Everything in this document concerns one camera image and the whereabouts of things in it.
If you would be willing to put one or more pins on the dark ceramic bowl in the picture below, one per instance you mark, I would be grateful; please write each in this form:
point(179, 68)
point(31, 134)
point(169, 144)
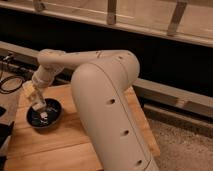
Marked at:
point(48, 117)

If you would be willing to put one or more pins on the metal rail post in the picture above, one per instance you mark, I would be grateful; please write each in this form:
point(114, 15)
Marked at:
point(111, 12)
point(38, 5)

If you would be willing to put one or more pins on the white plastic bottle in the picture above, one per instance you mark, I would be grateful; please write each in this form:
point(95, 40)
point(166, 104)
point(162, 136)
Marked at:
point(39, 105)

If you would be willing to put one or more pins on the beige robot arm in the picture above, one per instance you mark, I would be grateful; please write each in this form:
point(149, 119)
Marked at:
point(98, 84)

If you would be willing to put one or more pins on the wooden board table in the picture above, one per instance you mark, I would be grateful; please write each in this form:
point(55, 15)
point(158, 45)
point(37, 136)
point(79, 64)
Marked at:
point(64, 146)

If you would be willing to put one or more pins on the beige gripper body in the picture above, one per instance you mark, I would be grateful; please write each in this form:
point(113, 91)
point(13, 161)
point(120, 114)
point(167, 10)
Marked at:
point(31, 92)

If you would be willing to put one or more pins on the black object left edge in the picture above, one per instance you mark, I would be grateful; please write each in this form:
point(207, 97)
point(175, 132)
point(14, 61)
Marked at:
point(5, 133)

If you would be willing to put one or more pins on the metal rail post left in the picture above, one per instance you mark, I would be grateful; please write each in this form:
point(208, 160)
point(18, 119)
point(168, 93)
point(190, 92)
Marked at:
point(38, 5)

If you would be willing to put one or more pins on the metal rail post middle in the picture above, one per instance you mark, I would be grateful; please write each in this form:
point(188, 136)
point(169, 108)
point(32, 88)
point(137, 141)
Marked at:
point(111, 12)

